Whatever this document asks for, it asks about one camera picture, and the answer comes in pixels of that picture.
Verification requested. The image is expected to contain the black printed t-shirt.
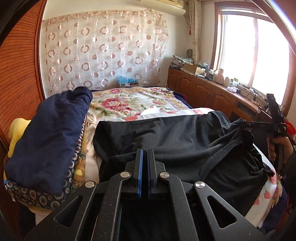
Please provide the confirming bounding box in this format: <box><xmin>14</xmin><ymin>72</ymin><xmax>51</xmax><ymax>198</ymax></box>
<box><xmin>93</xmin><ymin>111</ymin><xmax>274</xmax><ymax>215</ymax></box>

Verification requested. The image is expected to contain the person's right hand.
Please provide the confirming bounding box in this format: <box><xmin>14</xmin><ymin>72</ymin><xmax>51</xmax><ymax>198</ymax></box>
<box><xmin>267</xmin><ymin>136</ymin><xmax>293</xmax><ymax>166</ymax></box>

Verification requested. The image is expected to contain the red bowl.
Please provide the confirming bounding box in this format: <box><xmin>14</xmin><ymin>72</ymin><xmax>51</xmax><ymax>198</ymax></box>
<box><xmin>285</xmin><ymin>120</ymin><xmax>296</xmax><ymax>138</ymax></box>

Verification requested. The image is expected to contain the white star-flower towel blanket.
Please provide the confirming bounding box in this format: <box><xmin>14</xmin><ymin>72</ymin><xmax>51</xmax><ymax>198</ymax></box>
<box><xmin>137</xmin><ymin>108</ymin><xmax>282</xmax><ymax>228</ymax></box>

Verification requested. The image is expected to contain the patterned gold-navy folded cloth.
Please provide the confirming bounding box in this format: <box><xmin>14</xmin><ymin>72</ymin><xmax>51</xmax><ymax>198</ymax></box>
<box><xmin>4</xmin><ymin>120</ymin><xmax>86</xmax><ymax>209</ymax></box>

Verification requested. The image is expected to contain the pink jug on cabinet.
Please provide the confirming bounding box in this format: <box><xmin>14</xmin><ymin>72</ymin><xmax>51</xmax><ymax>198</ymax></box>
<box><xmin>215</xmin><ymin>68</ymin><xmax>225</xmax><ymax>85</ymax></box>

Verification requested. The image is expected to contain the long wooden cabinet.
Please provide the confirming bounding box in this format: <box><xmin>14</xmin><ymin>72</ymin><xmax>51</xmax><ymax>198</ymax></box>
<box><xmin>167</xmin><ymin>68</ymin><xmax>272</xmax><ymax>122</ymax></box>

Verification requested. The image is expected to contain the cardboard box on cabinet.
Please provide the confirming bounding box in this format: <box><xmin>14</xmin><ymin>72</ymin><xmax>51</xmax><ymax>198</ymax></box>
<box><xmin>183</xmin><ymin>63</ymin><xmax>205</xmax><ymax>75</ymax></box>

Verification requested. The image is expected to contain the navy blue folded garment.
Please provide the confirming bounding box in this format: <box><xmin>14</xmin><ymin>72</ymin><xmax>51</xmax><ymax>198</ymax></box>
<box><xmin>4</xmin><ymin>87</ymin><xmax>93</xmax><ymax>195</ymax></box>

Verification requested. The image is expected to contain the stack of papers on cabinet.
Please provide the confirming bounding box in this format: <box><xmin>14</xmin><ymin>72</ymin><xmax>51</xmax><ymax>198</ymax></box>
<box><xmin>171</xmin><ymin>55</ymin><xmax>194</xmax><ymax>68</ymax></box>

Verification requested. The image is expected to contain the floral bed blanket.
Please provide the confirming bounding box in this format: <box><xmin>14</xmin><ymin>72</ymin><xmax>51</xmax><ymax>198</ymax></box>
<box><xmin>86</xmin><ymin>87</ymin><xmax>190</xmax><ymax>123</ymax></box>

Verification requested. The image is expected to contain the yellow pillow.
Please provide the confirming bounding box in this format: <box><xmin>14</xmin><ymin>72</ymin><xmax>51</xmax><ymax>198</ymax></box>
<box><xmin>8</xmin><ymin>118</ymin><xmax>31</xmax><ymax>158</ymax></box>

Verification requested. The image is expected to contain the blue tissue pack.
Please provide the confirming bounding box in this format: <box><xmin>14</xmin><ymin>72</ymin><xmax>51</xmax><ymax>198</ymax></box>
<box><xmin>117</xmin><ymin>76</ymin><xmax>138</xmax><ymax>88</ymax></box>

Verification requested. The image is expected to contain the circle-patterned sheer curtain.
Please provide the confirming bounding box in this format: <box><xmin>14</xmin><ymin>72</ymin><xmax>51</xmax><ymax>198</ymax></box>
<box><xmin>41</xmin><ymin>10</ymin><xmax>169</xmax><ymax>93</ymax></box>

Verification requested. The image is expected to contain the window with wooden frame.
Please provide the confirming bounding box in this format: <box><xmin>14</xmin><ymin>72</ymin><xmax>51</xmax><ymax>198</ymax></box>
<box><xmin>211</xmin><ymin>1</ymin><xmax>295</xmax><ymax>115</ymax></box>

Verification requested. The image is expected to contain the wall air conditioner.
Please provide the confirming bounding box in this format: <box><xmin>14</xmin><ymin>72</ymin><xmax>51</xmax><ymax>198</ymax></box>
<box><xmin>139</xmin><ymin>0</ymin><xmax>186</xmax><ymax>16</ymax></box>

